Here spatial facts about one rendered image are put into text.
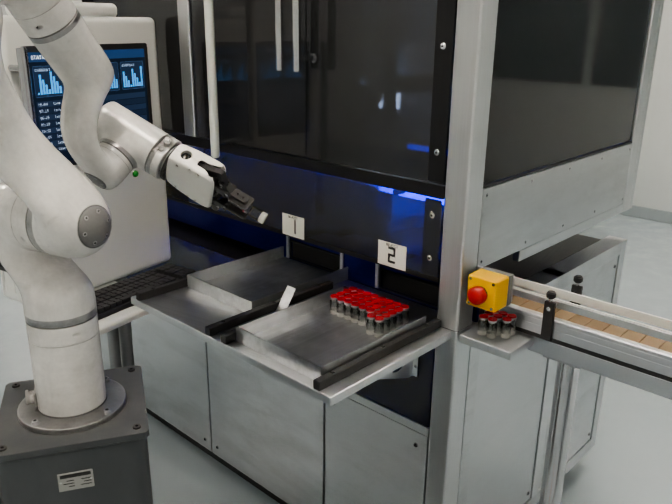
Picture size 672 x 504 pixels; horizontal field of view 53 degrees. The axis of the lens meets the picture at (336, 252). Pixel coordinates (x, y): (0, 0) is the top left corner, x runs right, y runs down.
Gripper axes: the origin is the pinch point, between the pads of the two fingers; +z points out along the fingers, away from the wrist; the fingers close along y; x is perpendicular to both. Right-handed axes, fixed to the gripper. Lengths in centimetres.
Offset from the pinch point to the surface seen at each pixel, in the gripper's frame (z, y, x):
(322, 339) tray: 26.1, 28.3, 1.2
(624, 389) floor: 150, 148, -115
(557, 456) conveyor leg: 88, 39, -10
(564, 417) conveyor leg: 83, 31, -16
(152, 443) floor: -11, 165, 11
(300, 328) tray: 20.5, 33.0, -0.5
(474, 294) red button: 49, 11, -18
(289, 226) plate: 2, 47, -31
